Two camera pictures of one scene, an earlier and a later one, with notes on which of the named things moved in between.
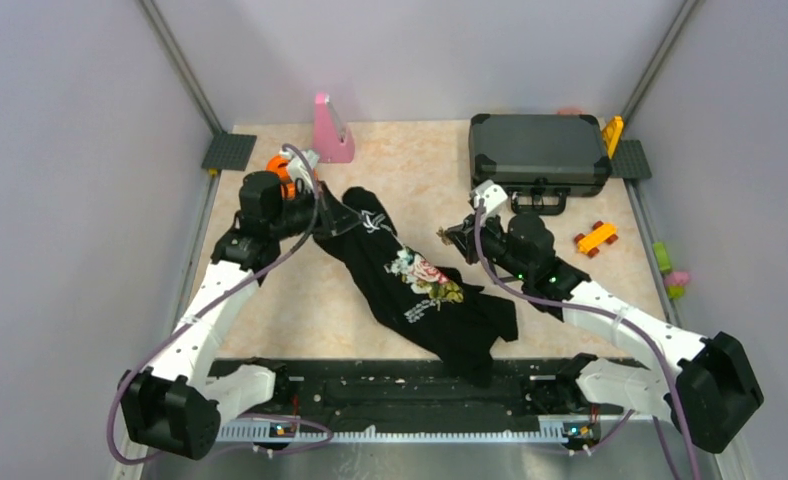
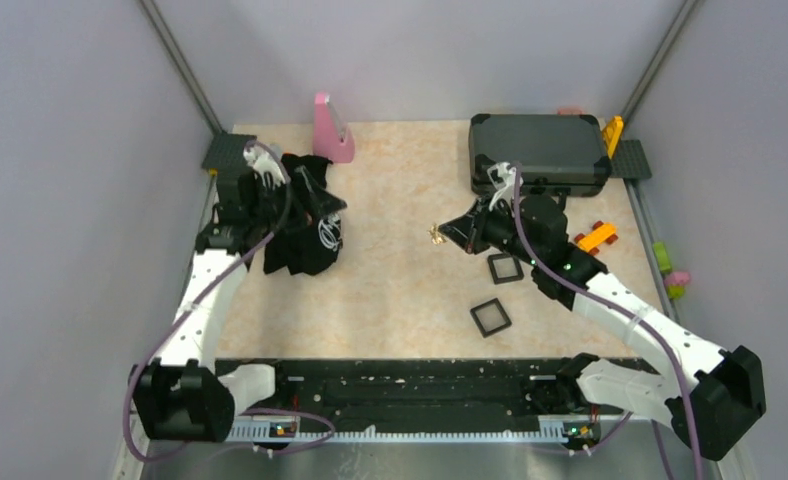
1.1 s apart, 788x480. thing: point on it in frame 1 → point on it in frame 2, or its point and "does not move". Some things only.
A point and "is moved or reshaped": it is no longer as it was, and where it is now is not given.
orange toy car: (601, 232) does not move
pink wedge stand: (332, 141) does not move
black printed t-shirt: (450, 318) is moved or reshaped
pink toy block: (677, 278) does not move
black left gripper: (333, 215) → (315, 201)
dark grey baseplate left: (229, 152) does not move
